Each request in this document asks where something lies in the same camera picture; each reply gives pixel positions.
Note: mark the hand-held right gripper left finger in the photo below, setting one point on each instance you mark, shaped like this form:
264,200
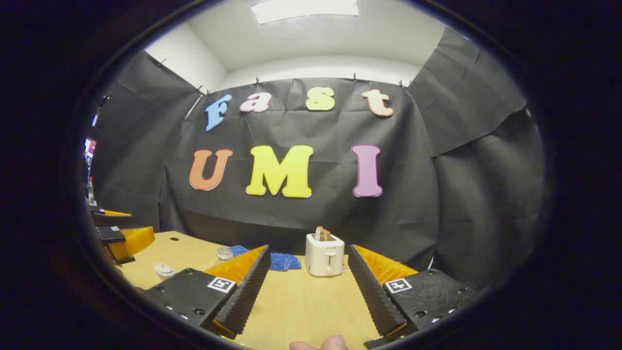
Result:
248,291

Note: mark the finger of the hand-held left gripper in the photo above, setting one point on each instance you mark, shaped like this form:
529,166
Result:
133,240
115,213

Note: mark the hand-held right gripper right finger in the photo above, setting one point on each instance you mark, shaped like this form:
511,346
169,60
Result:
370,291

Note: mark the clear water bottle green label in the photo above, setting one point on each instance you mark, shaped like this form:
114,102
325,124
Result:
224,254

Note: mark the red cap plastic bottle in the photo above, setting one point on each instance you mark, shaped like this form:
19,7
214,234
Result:
91,192

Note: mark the blue towel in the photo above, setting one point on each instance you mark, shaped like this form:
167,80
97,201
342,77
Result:
284,261

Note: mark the white toaster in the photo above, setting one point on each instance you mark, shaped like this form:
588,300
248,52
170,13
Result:
324,257

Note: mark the computer monitor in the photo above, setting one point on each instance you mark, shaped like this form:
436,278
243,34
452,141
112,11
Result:
90,148

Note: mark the brown toasted bread slice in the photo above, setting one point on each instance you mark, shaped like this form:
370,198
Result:
327,236

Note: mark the pale bread slice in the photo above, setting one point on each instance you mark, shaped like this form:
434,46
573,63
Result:
319,234

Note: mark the black backdrop cloth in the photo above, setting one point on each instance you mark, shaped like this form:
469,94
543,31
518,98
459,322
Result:
340,214

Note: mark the ceiling light panel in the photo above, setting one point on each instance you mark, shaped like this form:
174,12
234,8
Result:
306,9

